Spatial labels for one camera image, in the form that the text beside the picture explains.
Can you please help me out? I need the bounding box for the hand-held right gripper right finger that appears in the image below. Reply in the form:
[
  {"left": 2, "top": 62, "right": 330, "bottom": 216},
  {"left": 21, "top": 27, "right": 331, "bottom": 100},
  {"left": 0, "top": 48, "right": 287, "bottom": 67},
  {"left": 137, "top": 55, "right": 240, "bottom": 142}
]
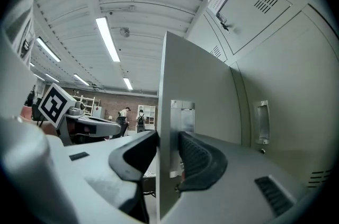
[{"left": 160, "top": 131, "right": 317, "bottom": 224}]

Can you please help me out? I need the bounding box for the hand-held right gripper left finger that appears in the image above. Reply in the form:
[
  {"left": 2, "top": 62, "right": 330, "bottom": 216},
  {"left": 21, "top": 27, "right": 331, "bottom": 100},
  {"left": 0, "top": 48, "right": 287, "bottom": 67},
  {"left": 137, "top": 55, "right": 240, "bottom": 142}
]
[{"left": 47, "top": 130, "right": 160, "bottom": 224}]

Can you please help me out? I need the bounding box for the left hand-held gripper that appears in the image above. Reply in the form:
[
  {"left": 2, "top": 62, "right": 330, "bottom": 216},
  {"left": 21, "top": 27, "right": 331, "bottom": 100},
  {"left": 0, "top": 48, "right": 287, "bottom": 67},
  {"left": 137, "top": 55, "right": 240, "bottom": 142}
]
[{"left": 38, "top": 82, "right": 122, "bottom": 147}]

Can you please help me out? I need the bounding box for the grey metal locker cabinet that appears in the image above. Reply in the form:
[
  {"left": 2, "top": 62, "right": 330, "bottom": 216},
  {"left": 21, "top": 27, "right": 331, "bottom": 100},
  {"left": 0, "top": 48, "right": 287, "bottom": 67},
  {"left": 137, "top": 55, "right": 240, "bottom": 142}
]
[{"left": 155, "top": 0, "right": 339, "bottom": 223}]

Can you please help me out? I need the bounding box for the person's left forearm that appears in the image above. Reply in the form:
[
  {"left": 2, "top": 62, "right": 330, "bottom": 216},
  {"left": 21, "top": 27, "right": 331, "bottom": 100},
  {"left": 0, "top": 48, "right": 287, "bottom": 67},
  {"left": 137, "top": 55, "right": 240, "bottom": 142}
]
[{"left": 20, "top": 105, "right": 58, "bottom": 137}]

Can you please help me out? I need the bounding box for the black cabinet key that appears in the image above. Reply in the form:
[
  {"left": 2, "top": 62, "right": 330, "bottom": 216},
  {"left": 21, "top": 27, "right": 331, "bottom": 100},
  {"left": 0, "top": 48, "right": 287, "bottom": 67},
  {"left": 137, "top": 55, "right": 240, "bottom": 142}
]
[{"left": 219, "top": 20, "right": 234, "bottom": 33}]

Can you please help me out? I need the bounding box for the white wooden rack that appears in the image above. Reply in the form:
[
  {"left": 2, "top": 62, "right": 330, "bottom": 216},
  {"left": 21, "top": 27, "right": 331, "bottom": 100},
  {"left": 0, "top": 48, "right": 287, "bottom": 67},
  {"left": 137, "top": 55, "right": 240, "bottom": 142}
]
[{"left": 76, "top": 95, "right": 96, "bottom": 117}]

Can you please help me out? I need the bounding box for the white cube shelf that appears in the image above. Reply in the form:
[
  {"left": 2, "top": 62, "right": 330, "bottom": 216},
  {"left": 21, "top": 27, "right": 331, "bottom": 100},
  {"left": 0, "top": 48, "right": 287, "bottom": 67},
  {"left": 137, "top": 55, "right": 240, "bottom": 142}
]
[{"left": 137, "top": 104, "right": 157, "bottom": 131}]

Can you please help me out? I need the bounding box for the group of ceiling strip lights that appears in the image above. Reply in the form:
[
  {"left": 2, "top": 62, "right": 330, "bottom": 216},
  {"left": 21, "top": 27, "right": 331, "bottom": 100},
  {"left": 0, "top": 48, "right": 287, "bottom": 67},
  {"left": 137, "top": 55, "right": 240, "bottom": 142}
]
[{"left": 29, "top": 16, "right": 133, "bottom": 91}]

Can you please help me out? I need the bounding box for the person's grey shirt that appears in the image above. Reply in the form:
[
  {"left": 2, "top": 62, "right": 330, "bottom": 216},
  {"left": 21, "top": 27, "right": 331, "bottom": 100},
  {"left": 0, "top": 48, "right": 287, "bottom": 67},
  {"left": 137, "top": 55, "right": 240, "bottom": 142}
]
[{"left": 2, "top": 0, "right": 37, "bottom": 68}]

